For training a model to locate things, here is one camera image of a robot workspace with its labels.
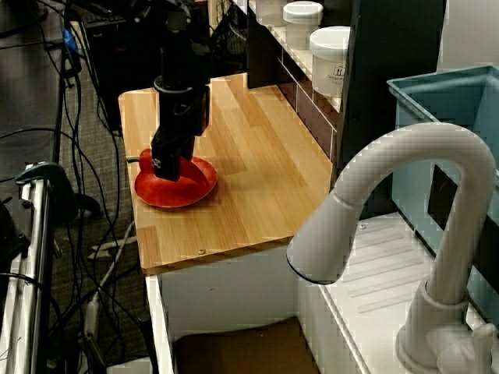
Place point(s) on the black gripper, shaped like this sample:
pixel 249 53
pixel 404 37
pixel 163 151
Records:
pixel 181 111

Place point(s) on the red chili pepper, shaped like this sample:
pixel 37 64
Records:
pixel 145 161

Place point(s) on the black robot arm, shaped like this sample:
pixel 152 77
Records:
pixel 177 50

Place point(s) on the red round plate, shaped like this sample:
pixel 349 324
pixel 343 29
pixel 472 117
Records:
pixel 197 187

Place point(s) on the wooden countertop board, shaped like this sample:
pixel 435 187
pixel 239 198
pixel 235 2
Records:
pixel 265 163

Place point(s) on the green clamp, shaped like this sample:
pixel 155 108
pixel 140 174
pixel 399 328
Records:
pixel 50 175

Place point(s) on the tiled shelf backsplash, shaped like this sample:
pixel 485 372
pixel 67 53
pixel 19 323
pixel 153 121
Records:
pixel 308 105

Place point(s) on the blue tape piece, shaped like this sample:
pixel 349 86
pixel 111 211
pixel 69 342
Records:
pixel 69 38

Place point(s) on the silver metal pole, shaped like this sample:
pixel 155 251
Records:
pixel 33 249

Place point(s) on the translucent plastic jar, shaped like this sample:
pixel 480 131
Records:
pixel 271 9

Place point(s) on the white lidded jar with print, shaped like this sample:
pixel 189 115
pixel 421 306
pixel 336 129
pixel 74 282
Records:
pixel 329 62

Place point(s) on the white lidded plain jar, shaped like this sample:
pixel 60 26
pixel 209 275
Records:
pixel 302 23

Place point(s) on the dark grey upright panel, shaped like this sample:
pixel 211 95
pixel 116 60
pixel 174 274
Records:
pixel 393 78

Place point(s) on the teal plastic bin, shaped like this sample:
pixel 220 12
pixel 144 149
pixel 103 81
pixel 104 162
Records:
pixel 413 103

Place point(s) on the white toy sink unit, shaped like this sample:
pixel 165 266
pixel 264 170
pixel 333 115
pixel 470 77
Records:
pixel 374 296

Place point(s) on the white toy kitchen faucet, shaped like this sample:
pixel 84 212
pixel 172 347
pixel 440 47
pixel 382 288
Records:
pixel 429 140

